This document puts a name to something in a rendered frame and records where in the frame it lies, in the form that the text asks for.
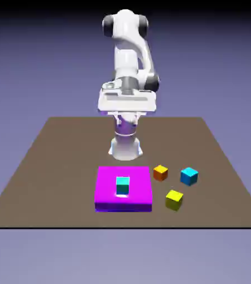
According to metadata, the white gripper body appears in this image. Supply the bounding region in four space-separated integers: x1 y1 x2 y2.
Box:
97 88 157 116

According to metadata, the small orange cube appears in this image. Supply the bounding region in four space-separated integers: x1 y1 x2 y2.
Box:
153 164 169 182

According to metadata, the small teal cube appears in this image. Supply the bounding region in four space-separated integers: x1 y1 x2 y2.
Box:
116 176 131 196

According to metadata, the small blue cube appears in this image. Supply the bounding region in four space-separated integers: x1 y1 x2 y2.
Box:
180 166 199 186

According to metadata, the small yellow cube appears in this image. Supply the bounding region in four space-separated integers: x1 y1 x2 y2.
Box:
165 189 184 211

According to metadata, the large magenta box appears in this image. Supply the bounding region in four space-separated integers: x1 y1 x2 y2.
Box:
94 165 153 213

